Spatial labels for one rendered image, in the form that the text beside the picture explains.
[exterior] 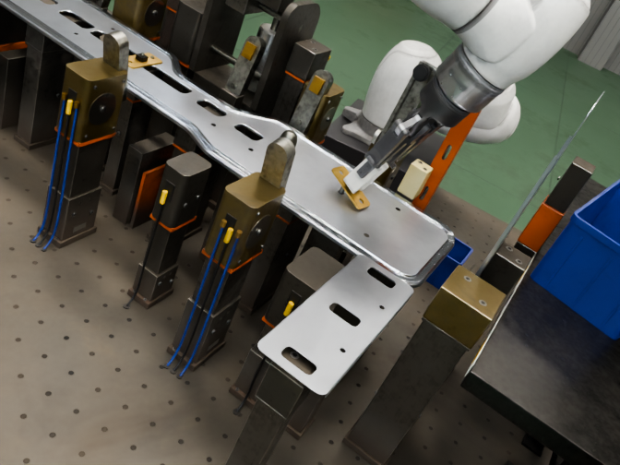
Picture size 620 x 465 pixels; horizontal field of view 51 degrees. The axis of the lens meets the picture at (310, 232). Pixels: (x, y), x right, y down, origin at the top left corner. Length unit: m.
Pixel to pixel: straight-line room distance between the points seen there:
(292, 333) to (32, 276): 0.56
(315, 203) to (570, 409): 0.48
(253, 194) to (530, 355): 0.44
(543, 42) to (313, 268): 0.43
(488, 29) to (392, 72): 0.85
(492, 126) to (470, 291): 0.89
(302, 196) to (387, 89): 0.73
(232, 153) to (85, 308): 0.36
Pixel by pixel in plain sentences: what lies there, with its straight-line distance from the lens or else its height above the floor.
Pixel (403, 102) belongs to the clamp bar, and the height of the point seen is 1.14.
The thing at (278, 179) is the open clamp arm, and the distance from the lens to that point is 0.95.
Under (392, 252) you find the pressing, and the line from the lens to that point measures 1.02.
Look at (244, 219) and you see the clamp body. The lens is 0.91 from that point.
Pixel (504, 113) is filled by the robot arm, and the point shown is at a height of 1.03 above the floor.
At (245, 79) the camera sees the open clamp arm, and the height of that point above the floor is 1.03.
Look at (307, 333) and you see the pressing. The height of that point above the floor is 1.00.
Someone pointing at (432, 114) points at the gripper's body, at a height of 1.21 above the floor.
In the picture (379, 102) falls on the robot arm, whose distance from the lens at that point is 1.74.
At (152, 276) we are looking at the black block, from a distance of 1.15.
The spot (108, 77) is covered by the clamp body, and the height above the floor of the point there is 1.04.
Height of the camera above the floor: 1.53
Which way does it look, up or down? 33 degrees down
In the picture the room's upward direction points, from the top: 25 degrees clockwise
